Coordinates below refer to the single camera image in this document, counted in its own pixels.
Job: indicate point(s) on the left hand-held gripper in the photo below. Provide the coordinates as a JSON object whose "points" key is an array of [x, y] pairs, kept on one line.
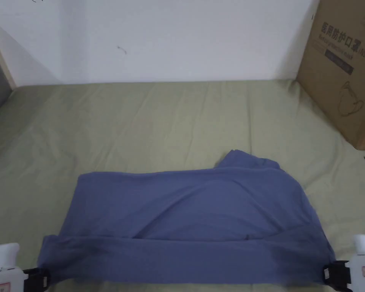
{"points": [[3, 267]]}

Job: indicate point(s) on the dark blue shirt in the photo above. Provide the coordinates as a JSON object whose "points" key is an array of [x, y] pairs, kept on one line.
{"points": [[185, 213]]}

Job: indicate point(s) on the bed with pale green sheet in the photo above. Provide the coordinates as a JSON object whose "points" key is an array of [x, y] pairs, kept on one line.
{"points": [[146, 121]]}

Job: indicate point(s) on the brown cardboard carton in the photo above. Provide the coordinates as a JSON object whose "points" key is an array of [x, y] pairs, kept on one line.
{"points": [[340, 76]]}

